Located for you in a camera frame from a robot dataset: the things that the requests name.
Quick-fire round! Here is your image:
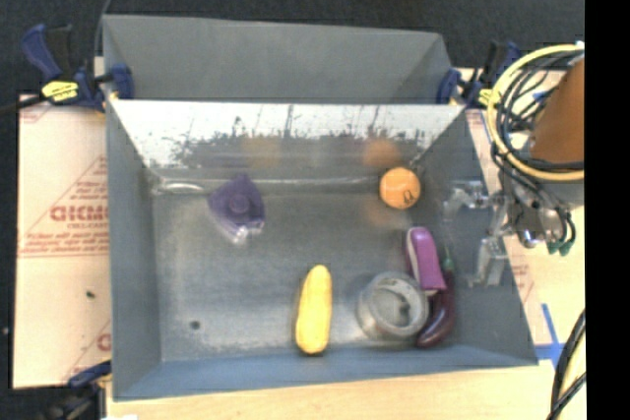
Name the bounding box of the dark purple toy eggplant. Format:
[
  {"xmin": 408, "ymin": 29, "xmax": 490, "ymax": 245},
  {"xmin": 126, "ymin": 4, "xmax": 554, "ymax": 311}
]
[{"xmin": 415, "ymin": 260, "xmax": 457, "ymax": 349}]

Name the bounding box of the yellow toy corn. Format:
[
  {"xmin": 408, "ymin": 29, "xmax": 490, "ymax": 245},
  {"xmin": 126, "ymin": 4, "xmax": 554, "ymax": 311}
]
[{"xmin": 293, "ymin": 264, "xmax": 334, "ymax": 356}]

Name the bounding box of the orange ball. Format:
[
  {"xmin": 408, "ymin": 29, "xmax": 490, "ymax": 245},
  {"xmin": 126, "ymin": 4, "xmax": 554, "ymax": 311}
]
[{"xmin": 378, "ymin": 166, "xmax": 423, "ymax": 211}]

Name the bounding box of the purple and white brush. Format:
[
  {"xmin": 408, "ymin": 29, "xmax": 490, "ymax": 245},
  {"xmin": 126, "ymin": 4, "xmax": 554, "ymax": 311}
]
[{"xmin": 406, "ymin": 226, "xmax": 448, "ymax": 294}]

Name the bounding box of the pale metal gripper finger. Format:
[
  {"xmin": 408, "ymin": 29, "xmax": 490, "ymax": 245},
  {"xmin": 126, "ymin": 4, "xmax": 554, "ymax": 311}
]
[
  {"xmin": 466, "ymin": 230, "xmax": 510, "ymax": 287},
  {"xmin": 441, "ymin": 184, "xmax": 495, "ymax": 219}
]

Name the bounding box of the brown cardboard board red print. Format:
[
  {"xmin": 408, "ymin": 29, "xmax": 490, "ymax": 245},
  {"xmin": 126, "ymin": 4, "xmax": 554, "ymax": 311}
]
[{"xmin": 12, "ymin": 92, "xmax": 560, "ymax": 390}]

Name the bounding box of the grey metal bin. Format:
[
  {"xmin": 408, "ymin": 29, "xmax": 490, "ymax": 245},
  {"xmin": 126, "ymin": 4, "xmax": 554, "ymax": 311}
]
[{"xmin": 100, "ymin": 14, "xmax": 538, "ymax": 402}]

